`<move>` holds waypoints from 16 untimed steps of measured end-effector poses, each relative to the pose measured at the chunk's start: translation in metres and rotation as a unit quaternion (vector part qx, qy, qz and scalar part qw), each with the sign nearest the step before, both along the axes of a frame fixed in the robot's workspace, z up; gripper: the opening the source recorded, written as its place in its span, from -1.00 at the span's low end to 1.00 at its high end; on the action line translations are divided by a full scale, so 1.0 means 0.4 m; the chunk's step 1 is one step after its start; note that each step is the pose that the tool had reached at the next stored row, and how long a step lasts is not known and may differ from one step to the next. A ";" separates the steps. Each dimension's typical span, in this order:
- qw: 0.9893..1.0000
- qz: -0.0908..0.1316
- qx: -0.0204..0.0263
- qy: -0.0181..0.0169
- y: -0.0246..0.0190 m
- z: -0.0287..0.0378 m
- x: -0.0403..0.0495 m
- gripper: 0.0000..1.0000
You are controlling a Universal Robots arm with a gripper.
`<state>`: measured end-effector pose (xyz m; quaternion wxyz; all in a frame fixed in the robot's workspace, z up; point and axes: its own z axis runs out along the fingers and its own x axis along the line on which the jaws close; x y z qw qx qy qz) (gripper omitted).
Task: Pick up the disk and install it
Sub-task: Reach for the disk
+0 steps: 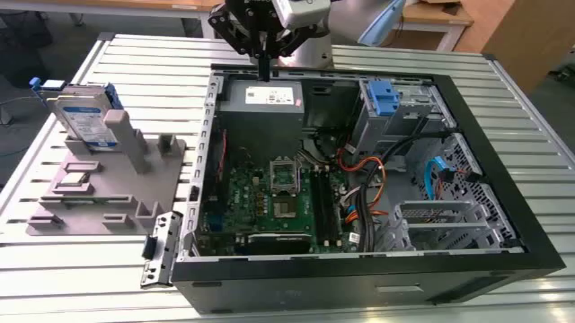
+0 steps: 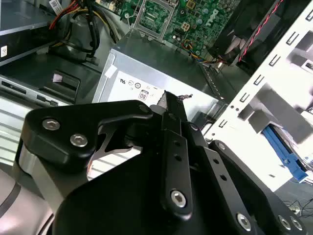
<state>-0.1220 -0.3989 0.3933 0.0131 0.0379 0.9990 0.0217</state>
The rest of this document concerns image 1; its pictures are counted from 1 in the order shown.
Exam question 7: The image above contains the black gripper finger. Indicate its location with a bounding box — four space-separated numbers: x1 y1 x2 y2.
265 26 329 83
206 5 266 83

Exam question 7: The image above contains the hard disk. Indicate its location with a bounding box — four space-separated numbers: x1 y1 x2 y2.
29 77 125 149

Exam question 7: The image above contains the blue data wire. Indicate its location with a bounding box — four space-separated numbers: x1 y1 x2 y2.
423 156 452 202

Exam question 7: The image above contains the power wire with black plug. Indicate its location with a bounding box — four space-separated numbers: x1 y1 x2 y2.
437 170 485 203

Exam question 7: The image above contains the metal disk bay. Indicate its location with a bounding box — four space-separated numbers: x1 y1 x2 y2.
392 200 517 252

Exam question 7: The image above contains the grey power supply unit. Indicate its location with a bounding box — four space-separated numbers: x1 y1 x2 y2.
213 79 307 159

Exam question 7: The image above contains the blue plastic bay latch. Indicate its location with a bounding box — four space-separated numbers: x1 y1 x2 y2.
368 80 400 117

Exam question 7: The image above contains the metal optical drive bay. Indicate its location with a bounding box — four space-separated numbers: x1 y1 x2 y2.
352 79 455 169

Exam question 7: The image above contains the metal socket cover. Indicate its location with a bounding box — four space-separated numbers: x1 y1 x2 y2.
268 160 301 196

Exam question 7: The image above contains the black mesh basket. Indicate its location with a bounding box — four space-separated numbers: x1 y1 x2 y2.
0 9 53 51

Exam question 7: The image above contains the black round bin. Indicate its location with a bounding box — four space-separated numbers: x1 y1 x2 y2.
6 46 50 89

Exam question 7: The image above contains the green motherboard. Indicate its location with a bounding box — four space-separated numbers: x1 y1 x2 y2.
201 164 360 255

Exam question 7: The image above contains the black RAM slot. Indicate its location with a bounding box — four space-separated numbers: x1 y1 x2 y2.
321 166 343 246
309 166 328 246

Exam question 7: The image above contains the CPU socket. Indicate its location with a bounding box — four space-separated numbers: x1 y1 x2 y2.
272 197 301 219

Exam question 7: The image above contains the grey parts rack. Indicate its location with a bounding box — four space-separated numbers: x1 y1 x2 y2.
24 110 188 236

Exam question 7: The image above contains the brown wooden cabinet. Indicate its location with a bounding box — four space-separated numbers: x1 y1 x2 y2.
455 0 575 96

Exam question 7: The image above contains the silver CPU chip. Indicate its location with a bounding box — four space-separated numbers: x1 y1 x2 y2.
57 173 89 187

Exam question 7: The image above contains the green RAM stick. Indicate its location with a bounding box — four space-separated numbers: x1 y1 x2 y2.
60 196 112 205

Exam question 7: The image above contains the black graphics card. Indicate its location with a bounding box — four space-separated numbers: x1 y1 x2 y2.
232 231 313 256

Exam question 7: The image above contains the black open PC case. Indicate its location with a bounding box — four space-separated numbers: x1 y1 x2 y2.
169 62 567 316

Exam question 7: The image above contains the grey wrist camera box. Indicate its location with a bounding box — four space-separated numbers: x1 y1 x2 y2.
273 0 331 30

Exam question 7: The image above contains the wooden desk white frame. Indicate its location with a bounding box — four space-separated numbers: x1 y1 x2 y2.
26 0 216 38
329 3 475 51

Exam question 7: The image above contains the yellow black wire bundle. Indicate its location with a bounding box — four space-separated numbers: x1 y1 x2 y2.
296 147 343 168

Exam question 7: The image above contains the orange red wire bundle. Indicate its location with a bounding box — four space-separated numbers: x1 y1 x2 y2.
336 155 389 225

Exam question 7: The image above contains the grey metal slot retainer bracket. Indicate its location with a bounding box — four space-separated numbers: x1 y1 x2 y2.
138 210 185 290

